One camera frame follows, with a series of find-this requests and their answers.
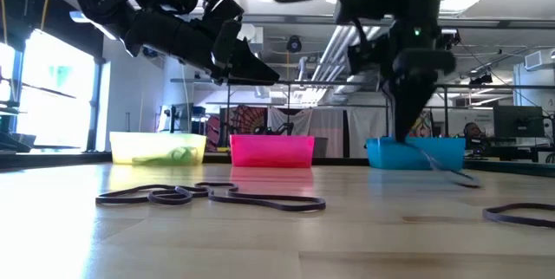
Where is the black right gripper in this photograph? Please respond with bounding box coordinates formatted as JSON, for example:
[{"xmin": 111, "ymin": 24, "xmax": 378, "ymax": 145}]
[{"xmin": 346, "ymin": 21, "xmax": 457, "ymax": 144}]

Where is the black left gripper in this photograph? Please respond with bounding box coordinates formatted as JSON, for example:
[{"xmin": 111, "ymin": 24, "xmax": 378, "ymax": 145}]
[{"xmin": 123, "ymin": 0, "xmax": 281, "ymax": 86}]

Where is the green rubber band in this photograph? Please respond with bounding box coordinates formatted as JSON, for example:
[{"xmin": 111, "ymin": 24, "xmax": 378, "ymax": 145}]
[
  {"xmin": 131, "ymin": 153, "xmax": 174, "ymax": 166},
  {"xmin": 170, "ymin": 146, "xmax": 199, "ymax": 163}
]

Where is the blue plastic basket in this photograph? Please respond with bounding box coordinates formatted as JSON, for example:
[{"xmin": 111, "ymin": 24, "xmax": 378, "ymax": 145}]
[{"xmin": 365, "ymin": 136, "xmax": 467, "ymax": 172}]

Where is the red black patterned hanging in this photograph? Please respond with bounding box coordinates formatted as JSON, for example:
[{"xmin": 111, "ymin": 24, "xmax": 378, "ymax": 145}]
[{"xmin": 227, "ymin": 105, "xmax": 266, "ymax": 135}]

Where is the white curtain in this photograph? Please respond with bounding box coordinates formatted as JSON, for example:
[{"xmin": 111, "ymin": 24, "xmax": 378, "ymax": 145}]
[{"xmin": 266, "ymin": 106, "xmax": 394, "ymax": 159}]

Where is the white column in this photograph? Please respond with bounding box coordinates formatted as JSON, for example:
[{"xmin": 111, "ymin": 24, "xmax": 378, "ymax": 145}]
[{"xmin": 162, "ymin": 55, "xmax": 196, "ymax": 135}]

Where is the black pipe rack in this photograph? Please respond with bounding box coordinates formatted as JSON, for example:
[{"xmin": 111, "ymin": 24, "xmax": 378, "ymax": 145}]
[{"xmin": 171, "ymin": 78, "xmax": 555, "ymax": 141}]

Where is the person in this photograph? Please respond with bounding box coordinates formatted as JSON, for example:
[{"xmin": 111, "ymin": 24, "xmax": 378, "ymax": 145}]
[{"xmin": 461, "ymin": 120, "xmax": 490, "ymax": 150}]

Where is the pink plastic basket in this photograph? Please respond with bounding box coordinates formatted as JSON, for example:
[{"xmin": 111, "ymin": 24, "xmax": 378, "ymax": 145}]
[{"xmin": 229, "ymin": 134, "xmax": 316, "ymax": 168}]

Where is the black computer monitor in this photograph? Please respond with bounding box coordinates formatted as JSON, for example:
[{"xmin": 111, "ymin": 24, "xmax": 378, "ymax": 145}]
[{"xmin": 493, "ymin": 105, "xmax": 545, "ymax": 139}]

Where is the yellow plastic basket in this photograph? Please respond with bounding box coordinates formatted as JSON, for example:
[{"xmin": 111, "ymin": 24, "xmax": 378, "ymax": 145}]
[{"xmin": 108, "ymin": 131, "xmax": 208, "ymax": 167}]

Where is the bright window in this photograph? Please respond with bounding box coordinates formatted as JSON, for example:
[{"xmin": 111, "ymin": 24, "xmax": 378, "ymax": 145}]
[{"xmin": 0, "ymin": 27, "xmax": 109, "ymax": 152}]

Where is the colourful quilt wall hanging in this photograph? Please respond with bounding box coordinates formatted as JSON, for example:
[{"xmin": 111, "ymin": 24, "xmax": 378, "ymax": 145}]
[{"xmin": 416, "ymin": 109, "xmax": 434, "ymax": 138}]

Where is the black overhead camera rig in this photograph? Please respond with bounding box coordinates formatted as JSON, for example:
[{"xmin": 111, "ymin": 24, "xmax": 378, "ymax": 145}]
[{"xmin": 441, "ymin": 29, "xmax": 462, "ymax": 51}]

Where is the white wall unit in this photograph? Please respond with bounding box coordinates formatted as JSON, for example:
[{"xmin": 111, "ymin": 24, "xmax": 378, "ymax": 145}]
[{"xmin": 523, "ymin": 50, "xmax": 544, "ymax": 72}]

